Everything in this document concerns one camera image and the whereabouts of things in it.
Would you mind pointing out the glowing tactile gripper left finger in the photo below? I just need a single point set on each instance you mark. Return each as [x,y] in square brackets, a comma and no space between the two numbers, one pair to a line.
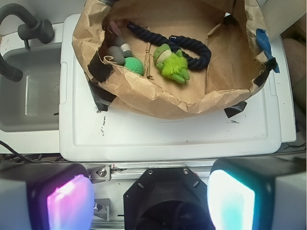
[45,196]

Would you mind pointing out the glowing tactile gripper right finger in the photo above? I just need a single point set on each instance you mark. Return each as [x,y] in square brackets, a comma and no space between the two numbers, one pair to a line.
[258,193]

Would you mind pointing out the green dimpled ball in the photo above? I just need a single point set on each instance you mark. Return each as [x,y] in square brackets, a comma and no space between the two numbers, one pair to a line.
[134,65]

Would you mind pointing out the white plastic tray lid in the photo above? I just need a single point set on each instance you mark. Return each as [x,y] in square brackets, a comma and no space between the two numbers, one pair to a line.
[86,134]

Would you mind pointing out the grey toy sink basin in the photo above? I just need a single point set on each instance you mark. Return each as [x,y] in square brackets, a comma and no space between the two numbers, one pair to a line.
[29,122]

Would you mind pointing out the green plush frog toy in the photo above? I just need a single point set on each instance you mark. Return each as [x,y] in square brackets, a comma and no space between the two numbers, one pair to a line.
[171,65]

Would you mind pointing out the blue tape strip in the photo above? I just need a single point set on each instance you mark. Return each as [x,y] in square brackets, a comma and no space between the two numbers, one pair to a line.
[264,43]

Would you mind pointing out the grey plush bunny toy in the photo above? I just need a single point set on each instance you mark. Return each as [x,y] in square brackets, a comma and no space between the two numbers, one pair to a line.
[118,48]

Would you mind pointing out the brown paper bag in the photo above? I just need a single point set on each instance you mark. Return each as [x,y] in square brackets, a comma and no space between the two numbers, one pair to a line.
[238,68]

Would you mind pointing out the dark grey toy faucet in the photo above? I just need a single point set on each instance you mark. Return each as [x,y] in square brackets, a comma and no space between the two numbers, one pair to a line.
[32,28]

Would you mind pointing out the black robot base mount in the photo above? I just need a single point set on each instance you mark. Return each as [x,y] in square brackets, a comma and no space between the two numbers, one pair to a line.
[167,199]

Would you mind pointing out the dark blue rope toy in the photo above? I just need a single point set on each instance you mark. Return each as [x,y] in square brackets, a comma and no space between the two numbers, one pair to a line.
[176,43]

